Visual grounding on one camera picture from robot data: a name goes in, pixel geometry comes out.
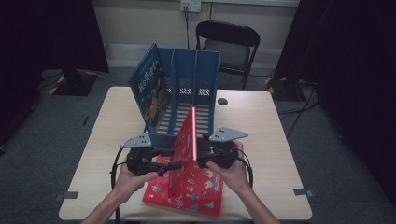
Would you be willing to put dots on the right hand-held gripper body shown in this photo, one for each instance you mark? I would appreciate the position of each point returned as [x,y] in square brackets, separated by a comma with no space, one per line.
[225,154]

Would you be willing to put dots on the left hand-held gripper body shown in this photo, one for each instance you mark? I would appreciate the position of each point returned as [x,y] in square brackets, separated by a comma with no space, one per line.
[140,161]

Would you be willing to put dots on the red picture book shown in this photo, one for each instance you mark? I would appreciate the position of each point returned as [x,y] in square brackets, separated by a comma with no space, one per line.
[202,193]
[183,146]

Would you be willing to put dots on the blue picture book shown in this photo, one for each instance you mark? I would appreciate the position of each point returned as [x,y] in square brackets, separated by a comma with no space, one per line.
[149,93]

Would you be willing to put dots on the blue plastic file rack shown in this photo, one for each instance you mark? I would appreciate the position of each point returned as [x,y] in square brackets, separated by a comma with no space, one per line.
[183,65]

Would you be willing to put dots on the person's right hand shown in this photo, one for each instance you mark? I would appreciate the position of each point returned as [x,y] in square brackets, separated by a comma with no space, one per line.
[236,177]

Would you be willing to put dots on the person's left hand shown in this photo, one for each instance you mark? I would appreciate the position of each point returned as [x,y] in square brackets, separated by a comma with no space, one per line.
[130,186]

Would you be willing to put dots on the grey tape strip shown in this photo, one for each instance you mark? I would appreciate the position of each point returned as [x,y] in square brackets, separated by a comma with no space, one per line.
[70,195]
[302,192]

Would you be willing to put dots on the black stand base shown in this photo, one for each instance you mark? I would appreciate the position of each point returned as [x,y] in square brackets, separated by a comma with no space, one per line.
[286,90]
[74,84]

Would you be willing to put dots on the black folding chair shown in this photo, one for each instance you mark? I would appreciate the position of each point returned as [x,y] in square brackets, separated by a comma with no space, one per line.
[230,53]

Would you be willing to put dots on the black curtain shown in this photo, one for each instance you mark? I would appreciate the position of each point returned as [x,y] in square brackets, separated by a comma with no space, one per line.
[46,31]
[348,62]

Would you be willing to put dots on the white wall socket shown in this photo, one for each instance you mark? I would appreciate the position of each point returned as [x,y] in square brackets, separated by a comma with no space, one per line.
[190,5]

